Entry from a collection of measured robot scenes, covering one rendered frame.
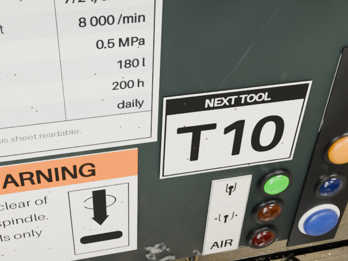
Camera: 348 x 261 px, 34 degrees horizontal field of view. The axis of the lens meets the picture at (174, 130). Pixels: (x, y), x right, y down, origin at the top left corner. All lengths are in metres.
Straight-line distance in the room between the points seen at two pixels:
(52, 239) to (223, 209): 0.13
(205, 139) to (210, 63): 0.06
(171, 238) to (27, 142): 0.15
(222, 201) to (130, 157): 0.09
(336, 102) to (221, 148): 0.08
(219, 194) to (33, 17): 0.19
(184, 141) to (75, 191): 0.08
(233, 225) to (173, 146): 0.11
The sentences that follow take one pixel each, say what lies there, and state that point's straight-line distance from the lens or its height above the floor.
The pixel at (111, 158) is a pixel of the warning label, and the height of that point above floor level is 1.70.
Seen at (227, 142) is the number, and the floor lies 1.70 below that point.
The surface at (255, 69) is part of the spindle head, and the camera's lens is 0.35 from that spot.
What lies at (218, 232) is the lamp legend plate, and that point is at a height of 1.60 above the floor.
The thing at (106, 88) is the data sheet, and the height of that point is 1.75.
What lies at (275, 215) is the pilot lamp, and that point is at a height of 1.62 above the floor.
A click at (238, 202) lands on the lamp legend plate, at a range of 0.43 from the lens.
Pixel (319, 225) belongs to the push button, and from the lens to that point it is 0.48.
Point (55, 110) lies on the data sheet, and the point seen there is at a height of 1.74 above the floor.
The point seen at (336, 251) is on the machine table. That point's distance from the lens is 1.39.
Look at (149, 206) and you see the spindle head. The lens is 0.41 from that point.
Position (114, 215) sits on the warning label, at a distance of 0.40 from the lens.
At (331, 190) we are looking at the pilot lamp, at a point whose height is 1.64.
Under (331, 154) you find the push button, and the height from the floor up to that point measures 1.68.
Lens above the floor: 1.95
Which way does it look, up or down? 41 degrees down
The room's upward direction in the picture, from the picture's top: 4 degrees clockwise
